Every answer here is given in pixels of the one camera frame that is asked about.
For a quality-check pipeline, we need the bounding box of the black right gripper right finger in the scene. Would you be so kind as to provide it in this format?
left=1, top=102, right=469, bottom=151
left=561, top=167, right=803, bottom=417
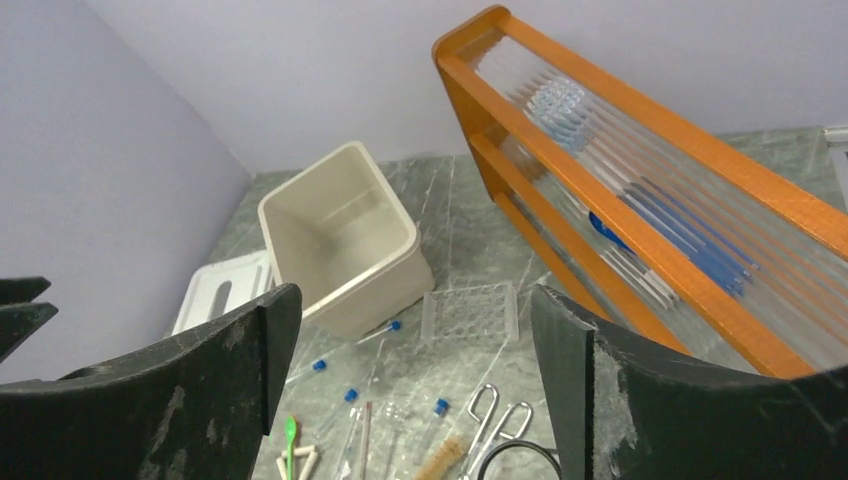
left=531, top=285, right=847, bottom=479

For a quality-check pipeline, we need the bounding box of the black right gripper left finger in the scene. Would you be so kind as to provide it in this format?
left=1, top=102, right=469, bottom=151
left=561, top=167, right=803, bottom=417
left=1, top=284, right=302, bottom=479

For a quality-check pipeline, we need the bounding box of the black wire tripod stand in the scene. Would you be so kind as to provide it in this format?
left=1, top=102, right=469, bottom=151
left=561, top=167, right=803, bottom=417
left=469, top=440, right=563, bottom=479

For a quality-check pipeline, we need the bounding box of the green plastic spoon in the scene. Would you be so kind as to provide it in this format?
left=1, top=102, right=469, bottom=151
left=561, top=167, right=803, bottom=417
left=284, top=415, right=298, bottom=480

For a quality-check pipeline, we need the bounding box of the white bin lid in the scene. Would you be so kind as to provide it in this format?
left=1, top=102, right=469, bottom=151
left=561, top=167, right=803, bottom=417
left=167, top=250, right=273, bottom=337

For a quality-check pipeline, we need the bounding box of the glass stirring rod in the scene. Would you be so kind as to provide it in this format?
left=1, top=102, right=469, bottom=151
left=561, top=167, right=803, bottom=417
left=356, top=401, right=373, bottom=480

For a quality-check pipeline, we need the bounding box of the brown test tube brush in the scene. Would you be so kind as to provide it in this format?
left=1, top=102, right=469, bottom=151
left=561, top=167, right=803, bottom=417
left=413, top=436, right=468, bottom=480

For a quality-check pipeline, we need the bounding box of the orange wooden shelf rack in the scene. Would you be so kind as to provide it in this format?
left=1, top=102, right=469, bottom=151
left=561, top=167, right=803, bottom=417
left=432, top=5, right=847, bottom=378

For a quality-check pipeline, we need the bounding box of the blue stapler on shelf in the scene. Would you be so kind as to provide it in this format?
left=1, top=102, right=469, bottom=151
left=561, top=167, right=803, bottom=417
left=601, top=177, right=758, bottom=297

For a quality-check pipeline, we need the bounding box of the beige plastic bin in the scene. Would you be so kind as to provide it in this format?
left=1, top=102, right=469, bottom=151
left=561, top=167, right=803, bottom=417
left=257, top=141, right=435, bottom=338

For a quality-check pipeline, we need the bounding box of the blue white container on shelf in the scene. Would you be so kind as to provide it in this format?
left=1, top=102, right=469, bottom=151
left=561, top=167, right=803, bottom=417
left=525, top=75, right=589, bottom=154

